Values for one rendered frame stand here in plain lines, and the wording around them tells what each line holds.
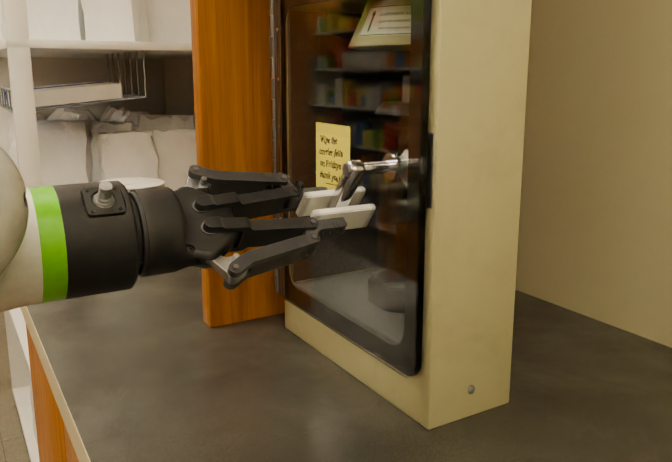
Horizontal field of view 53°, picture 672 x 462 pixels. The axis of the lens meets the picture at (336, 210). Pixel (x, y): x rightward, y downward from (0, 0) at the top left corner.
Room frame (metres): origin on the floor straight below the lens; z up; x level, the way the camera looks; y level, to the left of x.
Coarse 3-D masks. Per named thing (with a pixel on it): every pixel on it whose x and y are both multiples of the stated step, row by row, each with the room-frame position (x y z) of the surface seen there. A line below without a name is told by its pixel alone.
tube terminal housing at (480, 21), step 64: (448, 0) 0.61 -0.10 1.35; (512, 0) 0.65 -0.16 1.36; (448, 64) 0.61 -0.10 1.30; (512, 64) 0.65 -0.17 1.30; (448, 128) 0.61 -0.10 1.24; (512, 128) 0.65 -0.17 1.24; (448, 192) 0.61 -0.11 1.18; (512, 192) 0.66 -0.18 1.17; (448, 256) 0.62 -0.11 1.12; (512, 256) 0.66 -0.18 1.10; (448, 320) 0.62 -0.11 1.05; (512, 320) 0.66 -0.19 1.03; (384, 384) 0.67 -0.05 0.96; (448, 384) 0.62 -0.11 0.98
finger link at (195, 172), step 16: (192, 176) 0.62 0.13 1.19; (208, 176) 0.62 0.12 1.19; (224, 176) 0.62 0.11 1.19; (240, 176) 0.63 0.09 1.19; (256, 176) 0.64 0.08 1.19; (272, 176) 0.65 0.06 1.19; (288, 176) 0.65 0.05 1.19; (208, 192) 0.63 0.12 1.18; (224, 192) 0.63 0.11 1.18; (240, 192) 0.64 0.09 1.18
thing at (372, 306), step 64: (320, 0) 0.77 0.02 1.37; (384, 0) 0.66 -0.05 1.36; (320, 64) 0.77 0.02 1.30; (384, 64) 0.66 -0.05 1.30; (384, 128) 0.66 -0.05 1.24; (384, 192) 0.65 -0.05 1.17; (320, 256) 0.77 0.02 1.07; (384, 256) 0.65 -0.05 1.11; (320, 320) 0.77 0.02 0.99; (384, 320) 0.65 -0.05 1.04
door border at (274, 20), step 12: (276, 0) 0.86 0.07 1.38; (276, 12) 0.86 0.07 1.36; (276, 24) 0.86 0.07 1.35; (276, 36) 0.86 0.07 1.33; (276, 48) 0.86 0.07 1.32; (276, 60) 0.86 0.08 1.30; (276, 72) 0.86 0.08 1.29; (276, 84) 0.86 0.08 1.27; (276, 96) 0.86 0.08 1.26; (276, 108) 0.87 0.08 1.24; (276, 120) 0.87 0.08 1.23; (276, 132) 0.87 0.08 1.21; (276, 144) 0.87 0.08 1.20; (276, 156) 0.87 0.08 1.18; (276, 168) 0.87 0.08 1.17
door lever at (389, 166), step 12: (384, 156) 0.65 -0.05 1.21; (348, 168) 0.61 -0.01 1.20; (360, 168) 0.62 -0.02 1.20; (372, 168) 0.63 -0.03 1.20; (384, 168) 0.63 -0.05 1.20; (396, 168) 0.63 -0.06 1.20; (348, 180) 0.62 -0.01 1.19; (360, 180) 0.63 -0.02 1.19; (336, 192) 0.64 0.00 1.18; (348, 192) 0.63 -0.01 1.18; (336, 204) 0.64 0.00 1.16; (348, 204) 0.64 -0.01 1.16
